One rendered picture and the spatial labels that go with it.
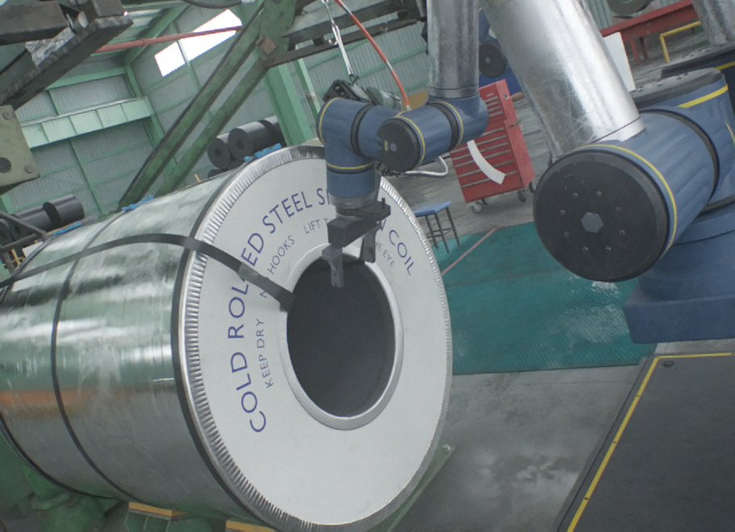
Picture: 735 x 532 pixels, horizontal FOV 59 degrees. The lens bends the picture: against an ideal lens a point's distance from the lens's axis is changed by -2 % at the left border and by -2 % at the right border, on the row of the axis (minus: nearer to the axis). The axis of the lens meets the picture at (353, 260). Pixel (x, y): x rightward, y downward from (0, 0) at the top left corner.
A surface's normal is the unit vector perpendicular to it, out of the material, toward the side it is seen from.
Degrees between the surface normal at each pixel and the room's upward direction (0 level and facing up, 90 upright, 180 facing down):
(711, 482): 0
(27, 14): 90
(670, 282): 90
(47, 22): 90
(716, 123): 67
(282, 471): 90
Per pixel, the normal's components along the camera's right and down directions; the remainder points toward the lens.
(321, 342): -0.66, -0.10
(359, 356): -0.65, -0.33
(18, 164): 0.75, -0.15
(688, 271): -0.56, -0.69
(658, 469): -0.34, -0.92
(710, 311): -0.58, 0.37
